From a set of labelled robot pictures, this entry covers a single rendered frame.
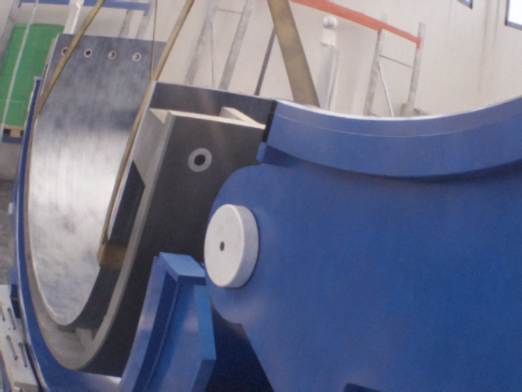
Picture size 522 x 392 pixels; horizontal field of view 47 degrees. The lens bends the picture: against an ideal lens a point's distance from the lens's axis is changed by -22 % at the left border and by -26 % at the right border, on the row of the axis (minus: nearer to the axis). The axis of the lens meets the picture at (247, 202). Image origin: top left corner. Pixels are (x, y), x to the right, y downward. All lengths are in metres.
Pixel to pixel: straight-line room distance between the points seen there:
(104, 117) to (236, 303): 2.43
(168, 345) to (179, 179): 0.34
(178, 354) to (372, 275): 0.62
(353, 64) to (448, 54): 2.35
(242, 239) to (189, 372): 0.36
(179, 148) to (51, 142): 2.07
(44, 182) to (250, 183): 2.21
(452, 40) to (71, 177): 9.69
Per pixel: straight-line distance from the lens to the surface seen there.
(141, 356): 1.57
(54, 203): 3.31
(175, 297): 1.46
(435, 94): 12.04
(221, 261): 1.23
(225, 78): 8.34
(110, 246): 1.73
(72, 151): 3.48
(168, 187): 1.47
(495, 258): 0.76
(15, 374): 3.12
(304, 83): 2.03
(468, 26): 12.64
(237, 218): 1.20
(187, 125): 1.44
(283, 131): 1.10
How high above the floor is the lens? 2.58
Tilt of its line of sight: 14 degrees down
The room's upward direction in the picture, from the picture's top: 15 degrees clockwise
